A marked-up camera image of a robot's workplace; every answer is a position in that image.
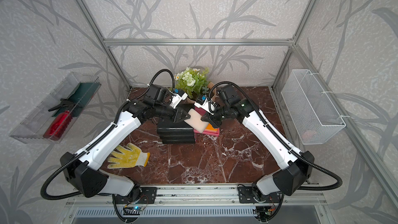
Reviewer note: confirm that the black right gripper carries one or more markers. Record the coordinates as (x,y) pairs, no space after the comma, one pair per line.
(208,118)

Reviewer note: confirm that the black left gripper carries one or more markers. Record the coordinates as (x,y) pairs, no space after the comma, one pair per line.
(178,117)

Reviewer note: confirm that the pink top drawer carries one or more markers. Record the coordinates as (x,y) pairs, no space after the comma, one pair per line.
(209,129)

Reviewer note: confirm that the orange white sponge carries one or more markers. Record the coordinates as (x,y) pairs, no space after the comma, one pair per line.
(195,121)

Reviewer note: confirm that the black mini drawer cabinet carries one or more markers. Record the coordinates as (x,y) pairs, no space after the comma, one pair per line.
(175,133)

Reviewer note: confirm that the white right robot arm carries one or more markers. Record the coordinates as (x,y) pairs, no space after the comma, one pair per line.
(295,166)

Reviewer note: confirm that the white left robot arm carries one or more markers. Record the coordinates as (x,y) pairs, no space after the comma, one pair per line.
(82,169)

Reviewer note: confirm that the beige ribbed flower pot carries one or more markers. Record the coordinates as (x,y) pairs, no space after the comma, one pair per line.
(213,95)

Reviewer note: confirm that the artificial green flower plant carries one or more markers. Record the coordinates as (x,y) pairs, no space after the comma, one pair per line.
(193,81)

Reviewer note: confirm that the yellow white work glove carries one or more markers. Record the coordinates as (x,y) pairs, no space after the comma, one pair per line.
(129,156)

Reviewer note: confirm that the pink item in basket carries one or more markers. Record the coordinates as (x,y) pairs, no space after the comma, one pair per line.
(308,136)

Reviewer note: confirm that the dark green pad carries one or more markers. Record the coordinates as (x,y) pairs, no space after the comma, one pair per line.
(77,101)

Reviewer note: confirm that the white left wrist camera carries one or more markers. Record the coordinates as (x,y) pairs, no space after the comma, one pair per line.
(178,95)

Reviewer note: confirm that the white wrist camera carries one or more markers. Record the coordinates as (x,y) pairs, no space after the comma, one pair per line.
(178,95)
(205,104)

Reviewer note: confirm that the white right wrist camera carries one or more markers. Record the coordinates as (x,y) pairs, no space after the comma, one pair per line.
(205,104)

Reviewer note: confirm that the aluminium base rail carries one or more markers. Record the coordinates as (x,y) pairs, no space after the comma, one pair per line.
(200,204)

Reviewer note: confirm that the white wire mesh basket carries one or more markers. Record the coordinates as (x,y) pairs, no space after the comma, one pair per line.
(310,106)

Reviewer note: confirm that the aluminium cage frame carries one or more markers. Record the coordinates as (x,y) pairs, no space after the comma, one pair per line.
(384,177)

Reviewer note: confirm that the red handled garden tool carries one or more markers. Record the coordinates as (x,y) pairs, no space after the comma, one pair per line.
(58,126)

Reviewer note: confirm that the clear plastic wall tray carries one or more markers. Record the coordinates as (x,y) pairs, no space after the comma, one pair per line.
(50,121)

